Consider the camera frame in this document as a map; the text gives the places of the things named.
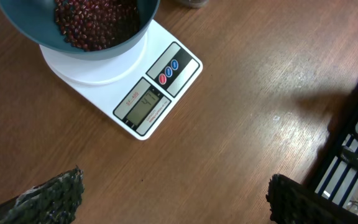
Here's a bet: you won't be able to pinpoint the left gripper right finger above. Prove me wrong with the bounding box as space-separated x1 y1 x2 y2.
266 174 358 224

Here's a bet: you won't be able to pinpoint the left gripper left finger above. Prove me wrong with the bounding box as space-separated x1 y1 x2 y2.
0 167 85 224

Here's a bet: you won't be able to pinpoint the red adzuki beans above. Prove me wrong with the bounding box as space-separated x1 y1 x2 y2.
54 0 140 52

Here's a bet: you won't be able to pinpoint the blue plastic bowl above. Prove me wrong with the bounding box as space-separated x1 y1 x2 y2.
0 0 160 60

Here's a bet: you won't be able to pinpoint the clear plastic bean container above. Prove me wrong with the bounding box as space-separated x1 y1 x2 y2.
176 0 209 8

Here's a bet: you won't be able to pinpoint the white digital kitchen scale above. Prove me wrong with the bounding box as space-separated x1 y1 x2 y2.
40 21 203 140

